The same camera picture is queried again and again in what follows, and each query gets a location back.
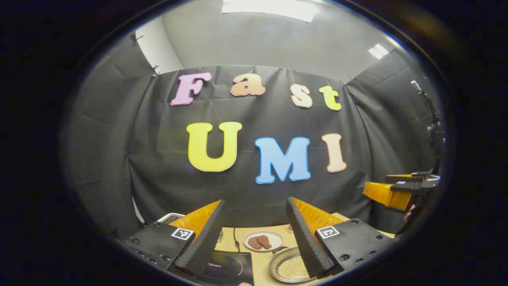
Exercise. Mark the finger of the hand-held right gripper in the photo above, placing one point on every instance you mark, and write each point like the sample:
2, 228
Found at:
387, 194
408, 178

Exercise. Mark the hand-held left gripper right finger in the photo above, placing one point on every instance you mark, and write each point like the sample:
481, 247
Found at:
303, 242

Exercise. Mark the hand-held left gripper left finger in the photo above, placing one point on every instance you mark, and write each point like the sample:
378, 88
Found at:
206, 242

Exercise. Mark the stainless steel pot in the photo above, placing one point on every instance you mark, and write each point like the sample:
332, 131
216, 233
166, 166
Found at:
278, 264

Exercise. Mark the black induction cooktop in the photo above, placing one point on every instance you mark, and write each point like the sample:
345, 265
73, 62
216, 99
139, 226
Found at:
230, 270

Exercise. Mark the pile of soybeans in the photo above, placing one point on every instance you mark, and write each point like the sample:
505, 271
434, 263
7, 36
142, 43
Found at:
293, 270

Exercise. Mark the white round plate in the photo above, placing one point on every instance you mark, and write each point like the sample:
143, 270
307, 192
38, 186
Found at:
274, 238

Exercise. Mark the brown meat piece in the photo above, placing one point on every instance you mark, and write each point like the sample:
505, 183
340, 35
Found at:
264, 241
254, 243

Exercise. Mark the white toaster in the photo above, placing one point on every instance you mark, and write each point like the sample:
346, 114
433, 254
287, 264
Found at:
170, 217

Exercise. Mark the small ceiling light panel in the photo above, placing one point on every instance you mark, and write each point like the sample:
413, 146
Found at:
378, 51

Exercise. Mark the black backdrop cloth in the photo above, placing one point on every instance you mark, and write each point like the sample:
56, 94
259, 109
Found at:
246, 115

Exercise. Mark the large ceiling light panel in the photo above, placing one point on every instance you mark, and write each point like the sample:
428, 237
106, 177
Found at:
270, 8

